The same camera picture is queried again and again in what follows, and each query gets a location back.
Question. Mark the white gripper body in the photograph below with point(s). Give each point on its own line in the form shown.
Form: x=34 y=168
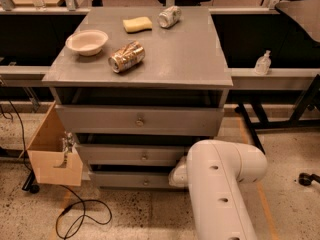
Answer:
x=177 y=175

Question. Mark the grey bottom drawer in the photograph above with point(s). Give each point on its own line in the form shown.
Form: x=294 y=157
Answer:
x=130 y=176

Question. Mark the grey drawer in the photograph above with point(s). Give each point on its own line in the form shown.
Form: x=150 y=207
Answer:
x=136 y=150
x=130 y=176
x=140 y=111

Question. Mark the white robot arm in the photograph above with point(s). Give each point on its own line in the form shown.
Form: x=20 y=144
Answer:
x=212 y=172

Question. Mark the grey middle drawer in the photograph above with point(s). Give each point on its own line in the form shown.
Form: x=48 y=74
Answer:
x=136 y=150

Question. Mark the grey drawer cabinet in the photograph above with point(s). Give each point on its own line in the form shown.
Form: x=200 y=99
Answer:
x=187 y=56

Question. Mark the grey top drawer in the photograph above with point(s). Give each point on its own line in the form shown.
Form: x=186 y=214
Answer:
x=140 y=111

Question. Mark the black caster wheel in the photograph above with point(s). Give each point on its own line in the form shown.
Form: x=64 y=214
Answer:
x=306 y=179

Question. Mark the wooden side box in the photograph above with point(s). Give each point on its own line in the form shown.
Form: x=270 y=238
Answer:
x=50 y=161

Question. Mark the gold crushed soda can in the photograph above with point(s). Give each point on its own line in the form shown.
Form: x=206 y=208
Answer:
x=126 y=57

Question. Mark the clear sanitizer pump bottle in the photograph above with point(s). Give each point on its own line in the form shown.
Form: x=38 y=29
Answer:
x=263 y=64

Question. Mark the yellow sponge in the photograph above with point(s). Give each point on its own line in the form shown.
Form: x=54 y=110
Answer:
x=137 y=24

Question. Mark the silver soda can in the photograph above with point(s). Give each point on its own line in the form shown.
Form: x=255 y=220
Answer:
x=169 y=17

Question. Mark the white paper bowl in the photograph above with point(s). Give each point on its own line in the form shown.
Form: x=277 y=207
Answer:
x=87 y=42

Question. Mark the dark desk top corner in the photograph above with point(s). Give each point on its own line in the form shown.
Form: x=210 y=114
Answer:
x=306 y=13

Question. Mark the black table leg frame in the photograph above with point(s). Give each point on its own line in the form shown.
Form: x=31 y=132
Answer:
x=309 y=100

